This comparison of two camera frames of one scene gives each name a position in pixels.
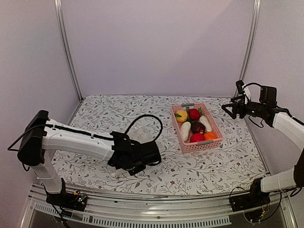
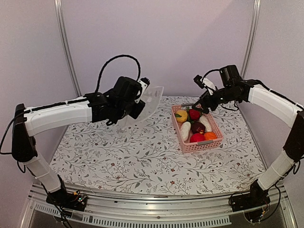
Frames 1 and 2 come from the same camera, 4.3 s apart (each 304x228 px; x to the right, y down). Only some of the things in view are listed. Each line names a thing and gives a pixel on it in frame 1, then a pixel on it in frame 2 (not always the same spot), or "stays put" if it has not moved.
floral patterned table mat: x=236 y=167 stays put
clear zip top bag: x=144 y=129 → x=151 y=97
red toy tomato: x=197 y=137 stays put
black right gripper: x=234 y=105 → x=204 y=97
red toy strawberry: x=194 y=114 stays put
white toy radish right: x=203 y=119 stays put
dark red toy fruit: x=197 y=127 stays put
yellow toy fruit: x=181 y=116 stays put
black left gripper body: x=132 y=169 → x=123 y=111
